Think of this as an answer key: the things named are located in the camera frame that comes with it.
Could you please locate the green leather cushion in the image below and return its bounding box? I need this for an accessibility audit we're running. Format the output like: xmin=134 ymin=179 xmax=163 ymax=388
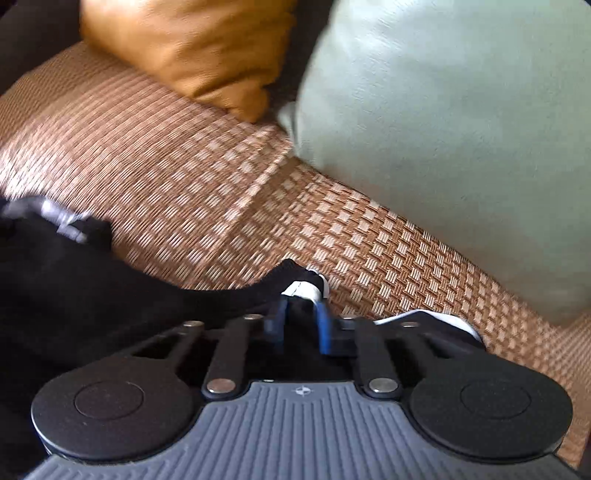
xmin=280 ymin=1 xmax=590 ymax=324

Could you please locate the black white-striped track jacket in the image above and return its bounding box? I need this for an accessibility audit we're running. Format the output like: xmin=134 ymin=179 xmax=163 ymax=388
xmin=0 ymin=195 xmax=486 ymax=480

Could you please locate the orange leather cushion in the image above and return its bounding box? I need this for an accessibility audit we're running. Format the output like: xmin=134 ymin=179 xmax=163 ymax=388
xmin=80 ymin=0 xmax=296 ymax=123

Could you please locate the woven brown seat mat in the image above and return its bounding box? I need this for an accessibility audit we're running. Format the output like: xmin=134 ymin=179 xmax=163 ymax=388
xmin=1 ymin=44 xmax=590 ymax=465

